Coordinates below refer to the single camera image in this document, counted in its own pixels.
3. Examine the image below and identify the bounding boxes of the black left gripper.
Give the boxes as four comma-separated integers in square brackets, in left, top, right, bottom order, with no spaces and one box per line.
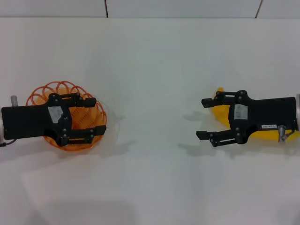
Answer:
[1,92,107,147]

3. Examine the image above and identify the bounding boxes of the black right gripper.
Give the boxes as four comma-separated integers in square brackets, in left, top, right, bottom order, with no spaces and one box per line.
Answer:
[195,90,297,148]

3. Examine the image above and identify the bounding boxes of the orange wire-look plastic basket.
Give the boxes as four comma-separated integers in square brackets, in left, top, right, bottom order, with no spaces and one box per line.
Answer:
[25,81,108,152]

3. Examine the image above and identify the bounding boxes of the yellow toy banana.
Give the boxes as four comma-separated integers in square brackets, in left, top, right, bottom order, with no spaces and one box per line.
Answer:
[211,86,300,143]

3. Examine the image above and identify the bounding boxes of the right arm cable with plug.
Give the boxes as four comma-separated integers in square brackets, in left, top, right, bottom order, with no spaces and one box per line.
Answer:
[277,125,299,143]

